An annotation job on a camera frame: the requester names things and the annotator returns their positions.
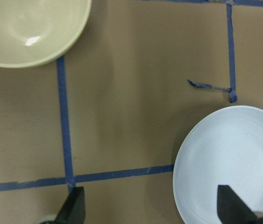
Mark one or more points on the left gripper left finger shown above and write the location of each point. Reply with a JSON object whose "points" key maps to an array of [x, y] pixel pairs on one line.
{"points": [[73, 209]]}

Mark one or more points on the white bowl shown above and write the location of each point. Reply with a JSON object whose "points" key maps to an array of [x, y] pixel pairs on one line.
{"points": [[36, 32]]}

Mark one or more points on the blue plate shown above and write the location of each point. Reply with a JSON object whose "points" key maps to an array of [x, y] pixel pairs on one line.
{"points": [[224, 148]]}

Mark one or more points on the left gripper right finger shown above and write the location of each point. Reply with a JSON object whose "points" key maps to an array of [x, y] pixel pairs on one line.
{"points": [[231, 209]]}

